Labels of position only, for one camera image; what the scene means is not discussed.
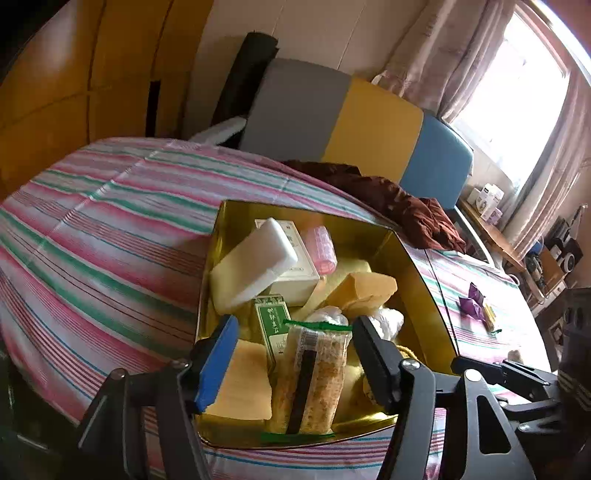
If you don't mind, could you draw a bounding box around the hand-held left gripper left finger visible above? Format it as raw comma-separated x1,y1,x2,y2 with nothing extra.
76,314,241,480

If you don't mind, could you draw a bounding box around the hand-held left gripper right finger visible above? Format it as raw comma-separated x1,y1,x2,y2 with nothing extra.
352,315,532,480

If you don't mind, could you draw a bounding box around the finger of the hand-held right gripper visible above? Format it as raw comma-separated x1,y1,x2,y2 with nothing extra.
496,394,566,432
451,356,552,393

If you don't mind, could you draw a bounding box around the pale yellow sponge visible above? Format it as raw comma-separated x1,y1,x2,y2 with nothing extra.
203,340,273,421
291,259,372,319

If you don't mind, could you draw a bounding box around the white plastic bag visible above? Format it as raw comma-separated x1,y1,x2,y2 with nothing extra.
369,308,404,342
305,305,349,326

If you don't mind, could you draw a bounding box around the rice cracker snack packet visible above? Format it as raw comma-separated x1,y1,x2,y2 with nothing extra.
261,318,354,446

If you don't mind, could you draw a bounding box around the green tea box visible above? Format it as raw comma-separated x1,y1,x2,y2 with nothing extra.
253,295,291,367

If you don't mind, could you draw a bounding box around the gold tin box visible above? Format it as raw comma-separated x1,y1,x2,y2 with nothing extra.
194,199,458,450

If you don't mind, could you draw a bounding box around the mustard yellow sponge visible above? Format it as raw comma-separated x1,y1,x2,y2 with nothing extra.
330,272,399,315

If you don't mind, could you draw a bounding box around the white foam block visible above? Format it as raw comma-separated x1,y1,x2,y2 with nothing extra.
210,218,300,317

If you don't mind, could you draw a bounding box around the white cardboard box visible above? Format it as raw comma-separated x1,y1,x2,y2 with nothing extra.
254,219,320,308

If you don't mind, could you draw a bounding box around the pink hair roller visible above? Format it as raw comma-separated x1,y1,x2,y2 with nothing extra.
302,225,337,280

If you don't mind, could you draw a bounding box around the cluttered storage rack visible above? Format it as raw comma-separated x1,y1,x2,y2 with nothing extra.
522,208,587,315

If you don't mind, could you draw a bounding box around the wooden shelf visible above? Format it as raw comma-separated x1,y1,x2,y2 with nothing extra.
459,198,527,273

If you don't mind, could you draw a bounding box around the brown cloth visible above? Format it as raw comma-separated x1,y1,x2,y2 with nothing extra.
281,159,467,252

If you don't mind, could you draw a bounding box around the lace curtain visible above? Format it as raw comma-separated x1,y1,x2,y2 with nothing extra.
501,65,591,261
372,0,518,123

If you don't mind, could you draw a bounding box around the grey yellow blue headboard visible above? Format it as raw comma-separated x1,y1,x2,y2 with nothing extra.
238,58,475,208

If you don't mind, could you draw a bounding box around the window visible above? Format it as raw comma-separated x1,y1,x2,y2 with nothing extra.
450,9,571,185

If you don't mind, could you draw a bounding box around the black rolled mat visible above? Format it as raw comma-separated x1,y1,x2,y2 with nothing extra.
210,31,280,132

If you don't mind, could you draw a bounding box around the orange wooden wardrobe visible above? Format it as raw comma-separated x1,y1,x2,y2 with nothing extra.
0,0,215,201

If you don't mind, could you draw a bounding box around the white bed rail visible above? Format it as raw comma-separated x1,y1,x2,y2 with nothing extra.
189,116,247,148
455,208,502,271

